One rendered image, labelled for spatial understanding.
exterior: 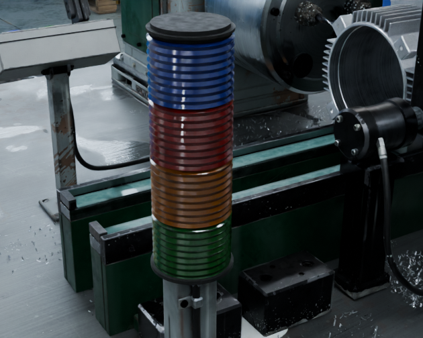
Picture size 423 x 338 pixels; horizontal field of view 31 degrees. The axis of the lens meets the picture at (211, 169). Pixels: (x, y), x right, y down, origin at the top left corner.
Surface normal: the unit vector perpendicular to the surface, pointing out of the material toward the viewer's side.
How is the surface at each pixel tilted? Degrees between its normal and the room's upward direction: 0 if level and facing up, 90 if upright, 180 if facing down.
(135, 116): 0
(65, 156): 90
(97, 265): 90
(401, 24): 88
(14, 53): 61
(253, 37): 96
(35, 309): 0
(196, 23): 0
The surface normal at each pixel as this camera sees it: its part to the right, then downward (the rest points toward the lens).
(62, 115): 0.52, 0.37
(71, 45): 0.45, -0.12
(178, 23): 0.00, -0.91
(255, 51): -0.82, 0.47
